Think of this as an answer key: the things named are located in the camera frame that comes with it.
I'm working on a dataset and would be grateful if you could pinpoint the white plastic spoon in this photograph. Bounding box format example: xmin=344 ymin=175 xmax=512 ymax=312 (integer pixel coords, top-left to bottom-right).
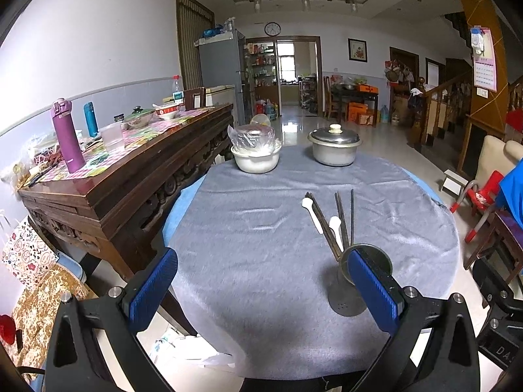
xmin=301 ymin=197 xmax=323 ymax=235
xmin=329 ymin=216 xmax=344 ymax=252

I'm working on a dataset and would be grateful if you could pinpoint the wall calendar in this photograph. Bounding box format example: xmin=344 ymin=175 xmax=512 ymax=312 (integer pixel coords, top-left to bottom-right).
xmin=471 ymin=26 xmax=497 ymax=92

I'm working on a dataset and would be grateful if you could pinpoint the purple thermos bottle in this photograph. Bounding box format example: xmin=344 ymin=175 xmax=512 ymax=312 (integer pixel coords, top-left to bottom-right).
xmin=50 ymin=98 xmax=85 ymax=173

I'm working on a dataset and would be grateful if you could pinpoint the clear plastic bottle red cap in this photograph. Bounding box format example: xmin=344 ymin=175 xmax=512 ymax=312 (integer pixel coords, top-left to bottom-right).
xmin=172 ymin=75 xmax=184 ymax=105

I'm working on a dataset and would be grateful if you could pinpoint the aluminium pot with lid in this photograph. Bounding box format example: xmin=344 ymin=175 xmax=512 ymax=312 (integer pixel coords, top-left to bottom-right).
xmin=308 ymin=124 xmax=362 ymax=167

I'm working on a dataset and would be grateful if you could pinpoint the metal utensil holder cup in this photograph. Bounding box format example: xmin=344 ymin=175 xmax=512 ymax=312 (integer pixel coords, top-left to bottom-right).
xmin=327 ymin=243 xmax=393 ymax=317

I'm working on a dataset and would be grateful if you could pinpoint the white bowl with plastic bag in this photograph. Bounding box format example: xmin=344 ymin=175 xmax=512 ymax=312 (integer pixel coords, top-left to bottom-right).
xmin=228 ymin=123 xmax=282 ymax=174

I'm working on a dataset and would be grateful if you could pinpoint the red child chair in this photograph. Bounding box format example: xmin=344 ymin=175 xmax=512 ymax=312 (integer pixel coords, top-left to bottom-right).
xmin=449 ymin=170 xmax=504 ymax=243

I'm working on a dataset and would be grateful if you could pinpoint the carved wooden sideboard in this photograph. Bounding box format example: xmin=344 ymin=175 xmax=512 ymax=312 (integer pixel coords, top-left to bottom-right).
xmin=20 ymin=105 xmax=233 ymax=281

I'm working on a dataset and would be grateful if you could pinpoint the framed wall picture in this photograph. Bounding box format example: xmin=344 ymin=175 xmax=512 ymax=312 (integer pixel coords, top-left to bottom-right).
xmin=348 ymin=38 xmax=368 ymax=63

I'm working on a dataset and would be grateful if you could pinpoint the round wall clock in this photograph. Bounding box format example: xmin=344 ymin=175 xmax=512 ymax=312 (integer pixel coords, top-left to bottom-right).
xmin=264 ymin=21 xmax=282 ymax=37

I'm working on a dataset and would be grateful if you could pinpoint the grey refrigerator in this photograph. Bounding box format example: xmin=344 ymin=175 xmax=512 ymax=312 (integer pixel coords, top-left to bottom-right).
xmin=194 ymin=28 xmax=249 ymax=125

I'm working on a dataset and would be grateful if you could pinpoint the small white step stool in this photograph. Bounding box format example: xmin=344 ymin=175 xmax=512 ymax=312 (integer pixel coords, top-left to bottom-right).
xmin=440 ymin=169 xmax=468 ymax=197

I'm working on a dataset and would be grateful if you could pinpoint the grey table cloth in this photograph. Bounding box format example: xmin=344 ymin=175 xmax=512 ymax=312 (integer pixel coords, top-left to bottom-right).
xmin=169 ymin=146 xmax=461 ymax=381

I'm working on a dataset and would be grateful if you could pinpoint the blue thermos bottle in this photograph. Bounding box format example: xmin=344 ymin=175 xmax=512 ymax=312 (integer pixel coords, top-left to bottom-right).
xmin=83 ymin=102 xmax=98 ymax=138

